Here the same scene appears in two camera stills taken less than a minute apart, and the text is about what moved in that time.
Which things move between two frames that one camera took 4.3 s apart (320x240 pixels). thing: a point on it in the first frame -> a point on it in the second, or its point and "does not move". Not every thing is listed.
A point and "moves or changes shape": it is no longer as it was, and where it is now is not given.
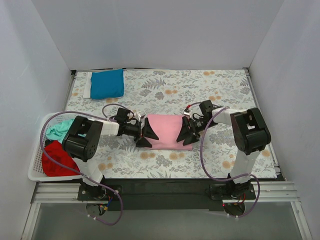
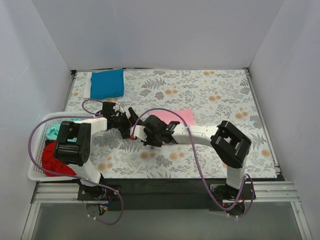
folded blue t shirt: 107,84 does not move
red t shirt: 56,150 does not move
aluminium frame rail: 58,193 does not move
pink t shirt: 167,128 moves or changes shape
